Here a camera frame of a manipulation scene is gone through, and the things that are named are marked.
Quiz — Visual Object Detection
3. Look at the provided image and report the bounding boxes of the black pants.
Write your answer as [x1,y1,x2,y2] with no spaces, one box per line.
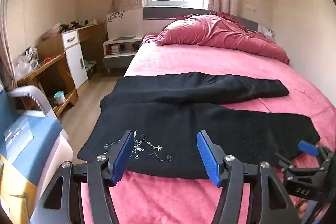
[77,72,320,179]

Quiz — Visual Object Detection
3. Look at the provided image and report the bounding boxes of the pink bed sheet mattress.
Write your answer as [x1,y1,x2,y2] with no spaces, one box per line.
[80,34,336,224]

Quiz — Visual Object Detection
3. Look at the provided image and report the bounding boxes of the teal white jar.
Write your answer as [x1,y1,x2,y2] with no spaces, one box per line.
[54,91,66,105]

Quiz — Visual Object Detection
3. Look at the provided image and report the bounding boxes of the blue white chair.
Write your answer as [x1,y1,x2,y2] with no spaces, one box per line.
[1,86,74,223]

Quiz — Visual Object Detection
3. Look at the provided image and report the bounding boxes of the white grey bedside table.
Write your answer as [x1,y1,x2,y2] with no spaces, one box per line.
[102,36,143,71]

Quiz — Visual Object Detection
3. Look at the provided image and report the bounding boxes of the wooden desk with white cabinet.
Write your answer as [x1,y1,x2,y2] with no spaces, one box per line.
[17,24,105,118]

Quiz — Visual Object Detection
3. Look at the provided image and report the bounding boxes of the crumpled red duvet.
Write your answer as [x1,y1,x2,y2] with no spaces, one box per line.
[155,14,289,65]

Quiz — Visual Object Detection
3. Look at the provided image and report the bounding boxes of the grey headboard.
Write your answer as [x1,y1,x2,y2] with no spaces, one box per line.
[143,6,259,32]

